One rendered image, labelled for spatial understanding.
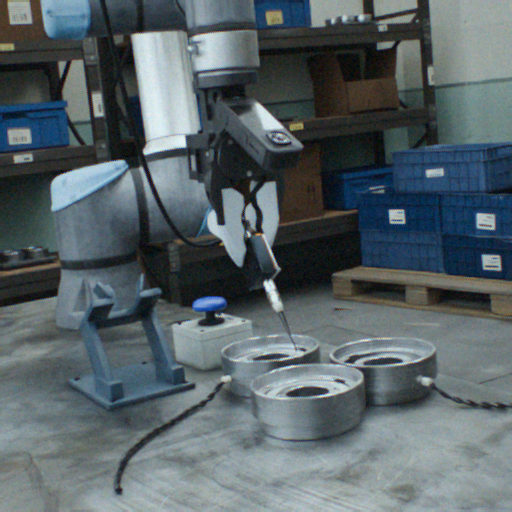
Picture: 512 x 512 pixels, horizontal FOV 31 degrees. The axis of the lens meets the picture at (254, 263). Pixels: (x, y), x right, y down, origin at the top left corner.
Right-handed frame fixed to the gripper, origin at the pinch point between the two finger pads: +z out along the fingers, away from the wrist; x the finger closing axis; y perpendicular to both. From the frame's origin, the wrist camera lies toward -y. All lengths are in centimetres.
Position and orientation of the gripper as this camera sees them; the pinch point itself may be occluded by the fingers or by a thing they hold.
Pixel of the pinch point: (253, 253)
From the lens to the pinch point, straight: 103.2
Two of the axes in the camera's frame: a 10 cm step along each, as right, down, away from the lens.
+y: -5.0, -1.0, 8.6
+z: 1.0, 9.8, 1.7
